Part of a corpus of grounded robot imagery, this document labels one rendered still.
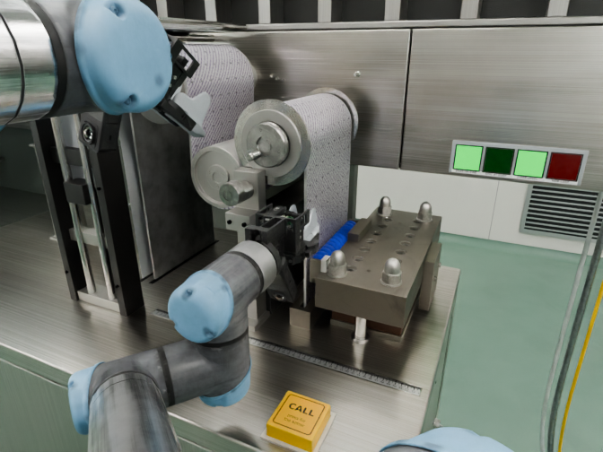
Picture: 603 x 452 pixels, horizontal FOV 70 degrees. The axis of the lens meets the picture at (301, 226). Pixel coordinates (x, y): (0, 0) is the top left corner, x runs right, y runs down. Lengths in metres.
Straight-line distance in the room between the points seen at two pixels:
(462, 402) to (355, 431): 1.46
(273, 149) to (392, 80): 0.38
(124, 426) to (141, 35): 0.31
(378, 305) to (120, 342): 0.48
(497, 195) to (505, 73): 2.52
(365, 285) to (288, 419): 0.25
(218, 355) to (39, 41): 0.40
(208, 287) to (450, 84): 0.68
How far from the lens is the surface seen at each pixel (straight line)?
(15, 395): 1.15
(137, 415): 0.44
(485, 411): 2.10
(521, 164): 1.00
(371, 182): 3.57
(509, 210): 3.49
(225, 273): 0.54
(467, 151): 0.99
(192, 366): 0.58
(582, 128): 1.00
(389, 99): 1.01
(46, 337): 0.96
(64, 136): 0.94
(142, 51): 0.32
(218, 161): 0.83
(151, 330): 0.90
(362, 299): 0.75
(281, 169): 0.75
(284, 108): 0.73
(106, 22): 0.31
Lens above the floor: 1.40
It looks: 22 degrees down
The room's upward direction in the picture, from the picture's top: straight up
